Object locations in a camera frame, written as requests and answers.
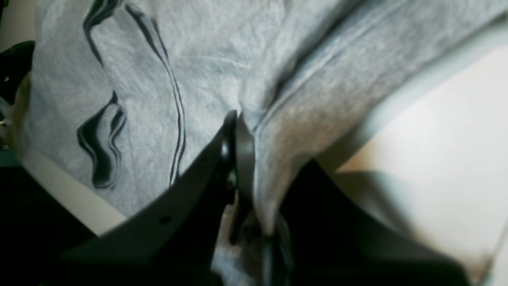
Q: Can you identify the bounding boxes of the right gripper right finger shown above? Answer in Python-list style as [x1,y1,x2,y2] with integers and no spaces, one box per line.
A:
[262,160,469,286]

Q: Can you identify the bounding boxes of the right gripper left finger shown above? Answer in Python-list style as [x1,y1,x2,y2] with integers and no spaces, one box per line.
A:
[40,110,237,286]

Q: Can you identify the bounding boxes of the grey T-shirt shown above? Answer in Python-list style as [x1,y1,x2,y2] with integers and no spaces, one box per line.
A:
[11,0,507,286]

